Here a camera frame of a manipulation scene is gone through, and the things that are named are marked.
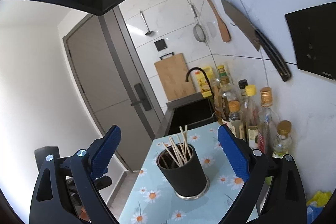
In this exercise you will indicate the hanging mesh strainer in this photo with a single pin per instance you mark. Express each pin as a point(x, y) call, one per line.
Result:
point(198, 31)

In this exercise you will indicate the gold cap oil bottle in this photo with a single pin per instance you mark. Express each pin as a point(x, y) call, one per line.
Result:
point(267, 122)

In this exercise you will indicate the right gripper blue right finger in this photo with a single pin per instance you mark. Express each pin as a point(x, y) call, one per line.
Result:
point(233, 152)

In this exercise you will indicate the small gold cap bottle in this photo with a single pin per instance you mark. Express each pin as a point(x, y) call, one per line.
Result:
point(283, 140)

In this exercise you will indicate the black curved faucet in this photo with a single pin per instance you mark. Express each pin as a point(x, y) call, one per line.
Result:
point(193, 73)

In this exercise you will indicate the wooden cutting board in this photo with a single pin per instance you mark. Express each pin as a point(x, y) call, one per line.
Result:
point(172, 73)

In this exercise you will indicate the hanging steel ladle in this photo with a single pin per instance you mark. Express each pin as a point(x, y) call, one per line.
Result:
point(149, 31)

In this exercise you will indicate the black utensil holder cup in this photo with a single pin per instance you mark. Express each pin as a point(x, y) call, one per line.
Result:
point(189, 181)

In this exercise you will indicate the hanging kitchen cleaver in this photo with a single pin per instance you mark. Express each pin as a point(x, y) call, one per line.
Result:
point(258, 39)

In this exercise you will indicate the grey door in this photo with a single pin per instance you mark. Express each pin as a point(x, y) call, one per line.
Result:
point(105, 67)

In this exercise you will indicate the yellow cap sauce bottle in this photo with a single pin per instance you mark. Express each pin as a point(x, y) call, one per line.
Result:
point(250, 113)

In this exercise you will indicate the black wall panel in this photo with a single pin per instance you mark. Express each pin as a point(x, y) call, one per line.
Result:
point(313, 34)

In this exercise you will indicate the orange cap bottle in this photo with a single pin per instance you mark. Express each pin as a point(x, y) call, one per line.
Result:
point(236, 119)

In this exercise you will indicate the black wall switch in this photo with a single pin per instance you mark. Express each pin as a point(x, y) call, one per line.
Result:
point(160, 44)

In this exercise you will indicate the daisy print blue mat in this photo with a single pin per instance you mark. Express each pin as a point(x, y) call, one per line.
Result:
point(153, 200)

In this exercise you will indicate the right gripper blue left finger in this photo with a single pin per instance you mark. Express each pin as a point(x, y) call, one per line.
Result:
point(101, 152)

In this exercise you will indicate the black door handle lock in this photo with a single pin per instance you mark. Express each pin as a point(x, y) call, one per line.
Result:
point(142, 98)

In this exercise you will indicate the yellow dish soap bottle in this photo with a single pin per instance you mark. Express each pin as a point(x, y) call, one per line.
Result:
point(202, 82)

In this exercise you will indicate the black kitchen sink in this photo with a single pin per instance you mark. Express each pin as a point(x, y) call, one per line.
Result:
point(192, 111)

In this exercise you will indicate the hanging wooden spatula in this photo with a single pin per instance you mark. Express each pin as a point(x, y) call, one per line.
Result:
point(225, 35)

